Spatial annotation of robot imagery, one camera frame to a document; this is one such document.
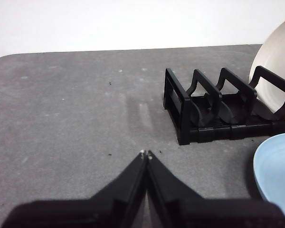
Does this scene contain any white plate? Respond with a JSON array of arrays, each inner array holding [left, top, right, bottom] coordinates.
[[190, 14, 285, 121]]

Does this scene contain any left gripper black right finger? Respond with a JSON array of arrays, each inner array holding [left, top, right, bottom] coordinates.
[[146, 150, 285, 228]]

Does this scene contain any blue plate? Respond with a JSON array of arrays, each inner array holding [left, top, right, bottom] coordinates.
[[253, 132, 285, 216]]

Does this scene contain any black plate rack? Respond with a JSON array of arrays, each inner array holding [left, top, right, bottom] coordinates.
[[163, 65, 285, 146]]

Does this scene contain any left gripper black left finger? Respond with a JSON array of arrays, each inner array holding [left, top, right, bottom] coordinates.
[[0, 149, 148, 228]]

